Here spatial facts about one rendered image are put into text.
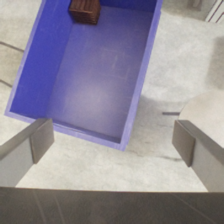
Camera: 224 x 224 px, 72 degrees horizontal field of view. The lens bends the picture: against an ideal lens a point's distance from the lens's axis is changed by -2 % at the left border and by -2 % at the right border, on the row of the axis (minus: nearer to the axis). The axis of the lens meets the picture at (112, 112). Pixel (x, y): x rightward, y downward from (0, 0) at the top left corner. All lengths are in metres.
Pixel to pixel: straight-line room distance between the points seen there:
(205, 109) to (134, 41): 0.40
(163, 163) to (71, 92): 0.58
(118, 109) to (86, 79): 0.20
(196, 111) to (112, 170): 0.52
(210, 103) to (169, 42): 0.47
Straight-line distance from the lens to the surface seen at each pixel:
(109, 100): 0.67
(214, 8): 1.07
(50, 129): 0.16
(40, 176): 1.06
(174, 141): 0.17
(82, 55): 0.76
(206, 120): 0.68
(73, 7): 0.79
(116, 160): 0.89
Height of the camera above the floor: 0.87
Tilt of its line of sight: 79 degrees down
